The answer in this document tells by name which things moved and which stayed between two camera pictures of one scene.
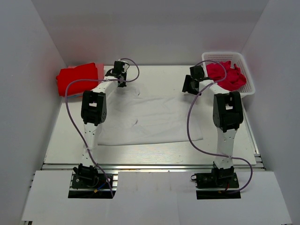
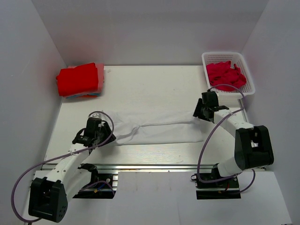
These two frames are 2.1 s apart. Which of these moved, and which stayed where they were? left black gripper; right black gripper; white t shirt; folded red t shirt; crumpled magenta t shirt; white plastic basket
Moved: left black gripper; white t shirt; right black gripper
Stayed: crumpled magenta t shirt; folded red t shirt; white plastic basket
